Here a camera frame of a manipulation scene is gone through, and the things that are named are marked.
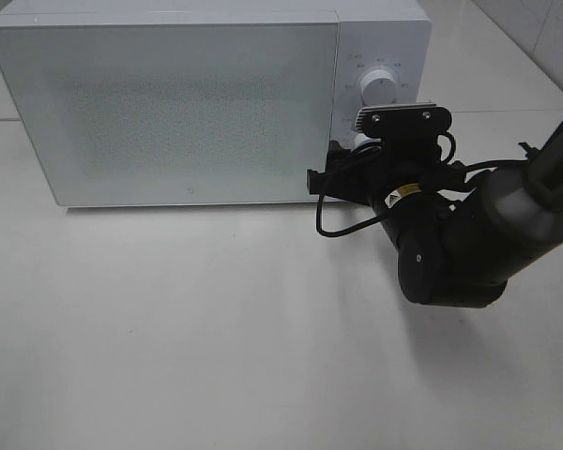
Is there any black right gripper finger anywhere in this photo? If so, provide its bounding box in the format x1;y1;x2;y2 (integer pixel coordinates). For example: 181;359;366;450
327;140;352;164
306;169;328;195

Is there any white upper power knob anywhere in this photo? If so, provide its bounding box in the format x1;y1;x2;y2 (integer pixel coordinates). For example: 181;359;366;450
359;67;398;106

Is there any white timer knob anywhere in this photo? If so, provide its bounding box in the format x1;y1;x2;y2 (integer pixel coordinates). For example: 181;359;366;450
353;133;372;150

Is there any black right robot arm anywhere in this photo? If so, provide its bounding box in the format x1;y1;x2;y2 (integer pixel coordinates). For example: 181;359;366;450
307;103;563;308

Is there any white microwave door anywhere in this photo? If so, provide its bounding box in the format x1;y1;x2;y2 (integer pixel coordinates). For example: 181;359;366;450
0;23;337;207

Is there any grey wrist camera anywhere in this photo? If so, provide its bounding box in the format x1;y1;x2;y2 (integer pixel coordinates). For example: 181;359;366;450
355;103;452;138

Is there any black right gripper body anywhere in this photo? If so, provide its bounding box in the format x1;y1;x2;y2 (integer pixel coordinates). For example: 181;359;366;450
316;134;465;210

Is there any white microwave oven body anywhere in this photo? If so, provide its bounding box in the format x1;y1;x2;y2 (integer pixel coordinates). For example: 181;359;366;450
0;0;434;207

